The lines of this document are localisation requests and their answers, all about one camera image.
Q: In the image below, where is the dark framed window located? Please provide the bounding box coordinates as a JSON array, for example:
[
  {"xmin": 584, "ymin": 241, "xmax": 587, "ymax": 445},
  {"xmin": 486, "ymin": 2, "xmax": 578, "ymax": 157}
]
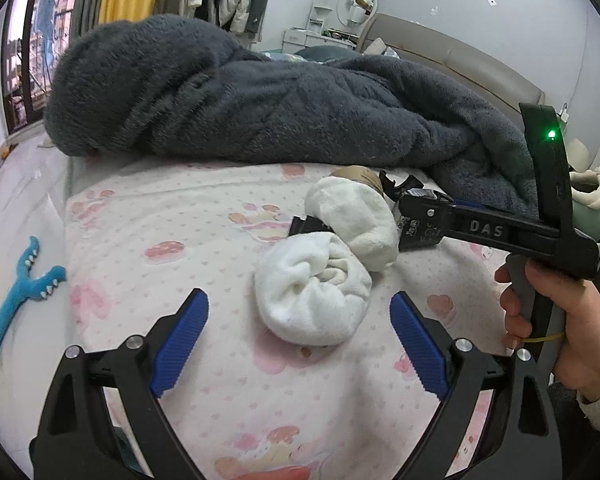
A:
[{"xmin": 0, "ymin": 0, "xmax": 87, "ymax": 136}]

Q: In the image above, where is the dark grey fleece blanket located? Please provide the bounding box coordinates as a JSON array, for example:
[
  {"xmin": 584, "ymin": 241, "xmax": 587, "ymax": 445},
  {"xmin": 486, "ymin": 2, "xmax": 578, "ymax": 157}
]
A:
[{"xmin": 44, "ymin": 14, "xmax": 546, "ymax": 221}]

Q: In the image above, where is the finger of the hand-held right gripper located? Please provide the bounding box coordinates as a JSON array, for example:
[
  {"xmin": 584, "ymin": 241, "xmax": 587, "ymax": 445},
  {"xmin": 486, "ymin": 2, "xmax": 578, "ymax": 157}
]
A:
[
  {"xmin": 396, "ymin": 187, "xmax": 455, "ymax": 252},
  {"xmin": 379, "ymin": 171, "xmax": 423, "ymax": 197}
]

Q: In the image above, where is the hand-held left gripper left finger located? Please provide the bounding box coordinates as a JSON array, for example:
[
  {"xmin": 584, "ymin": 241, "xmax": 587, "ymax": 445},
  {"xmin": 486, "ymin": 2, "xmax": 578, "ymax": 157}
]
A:
[{"xmin": 29, "ymin": 287, "xmax": 211, "ymax": 480}]

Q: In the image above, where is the person's dark clothing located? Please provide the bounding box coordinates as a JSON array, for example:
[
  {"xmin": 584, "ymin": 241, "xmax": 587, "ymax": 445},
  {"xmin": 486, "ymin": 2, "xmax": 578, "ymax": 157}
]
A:
[{"xmin": 547, "ymin": 382, "xmax": 600, "ymax": 480}]

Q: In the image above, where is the beige bed headboard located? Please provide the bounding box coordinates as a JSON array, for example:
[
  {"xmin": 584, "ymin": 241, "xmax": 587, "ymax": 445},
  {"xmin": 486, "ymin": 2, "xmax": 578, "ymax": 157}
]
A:
[{"xmin": 360, "ymin": 12, "xmax": 547, "ymax": 107}]

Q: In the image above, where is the white wadded cloth ball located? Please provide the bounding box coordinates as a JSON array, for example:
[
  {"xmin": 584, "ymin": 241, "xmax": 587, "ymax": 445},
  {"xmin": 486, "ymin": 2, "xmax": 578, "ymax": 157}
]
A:
[
  {"xmin": 305, "ymin": 176, "xmax": 401, "ymax": 272},
  {"xmin": 254, "ymin": 234, "xmax": 373, "ymax": 347}
]

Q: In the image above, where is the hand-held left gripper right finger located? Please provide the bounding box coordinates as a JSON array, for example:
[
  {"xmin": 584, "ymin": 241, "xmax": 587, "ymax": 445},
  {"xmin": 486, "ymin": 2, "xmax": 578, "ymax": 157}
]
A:
[{"xmin": 389, "ymin": 291, "xmax": 563, "ymax": 480}]

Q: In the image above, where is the dark teal pillow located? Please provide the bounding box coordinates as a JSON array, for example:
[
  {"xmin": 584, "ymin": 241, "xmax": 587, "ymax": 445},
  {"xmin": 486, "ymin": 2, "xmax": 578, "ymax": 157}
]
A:
[{"xmin": 299, "ymin": 45, "xmax": 357, "ymax": 64}]

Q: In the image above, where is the white dresser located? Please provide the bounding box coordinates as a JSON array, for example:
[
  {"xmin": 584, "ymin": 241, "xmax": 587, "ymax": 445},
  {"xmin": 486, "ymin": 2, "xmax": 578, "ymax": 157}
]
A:
[{"xmin": 282, "ymin": 0, "xmax": 366, "ymax": 57}]

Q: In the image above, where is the pink printed bed sheet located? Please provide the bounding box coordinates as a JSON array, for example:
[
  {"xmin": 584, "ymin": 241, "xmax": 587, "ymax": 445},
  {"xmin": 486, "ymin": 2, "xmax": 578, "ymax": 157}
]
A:
[{"xmin": 65, "ymin": 162, "xmax": 511, "ymax": 480}]

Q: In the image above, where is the blue forked plush toy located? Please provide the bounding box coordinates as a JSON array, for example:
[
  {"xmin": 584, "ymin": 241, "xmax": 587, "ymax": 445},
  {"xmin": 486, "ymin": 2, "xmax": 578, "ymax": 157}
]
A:
[{"xmin": 0, "ymin": 235, "xmax": 68, "ymax": 357}]

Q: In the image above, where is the person's right hand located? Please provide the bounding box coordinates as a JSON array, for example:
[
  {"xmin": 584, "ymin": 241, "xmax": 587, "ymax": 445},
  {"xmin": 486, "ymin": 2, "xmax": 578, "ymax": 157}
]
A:
[{"xmin": 495, "ymin": 262, "xmax": 600, "ymax": 403}]

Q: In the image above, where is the green vase with white rim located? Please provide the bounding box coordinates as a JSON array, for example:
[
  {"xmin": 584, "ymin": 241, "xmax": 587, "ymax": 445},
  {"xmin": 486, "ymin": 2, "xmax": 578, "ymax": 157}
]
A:
[{"xmin": 569, "ymin": 166, "xmax": 600, "ymax": 242}]

